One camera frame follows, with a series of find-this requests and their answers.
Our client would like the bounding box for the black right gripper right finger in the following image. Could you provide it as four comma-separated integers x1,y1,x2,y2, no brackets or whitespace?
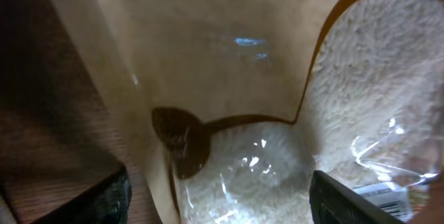
309,171,406,224

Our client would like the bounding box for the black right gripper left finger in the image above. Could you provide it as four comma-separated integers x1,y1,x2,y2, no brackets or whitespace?
33,165,132,224

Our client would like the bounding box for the beige rice pouch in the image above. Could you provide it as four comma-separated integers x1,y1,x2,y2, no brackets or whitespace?
51,0,443,223

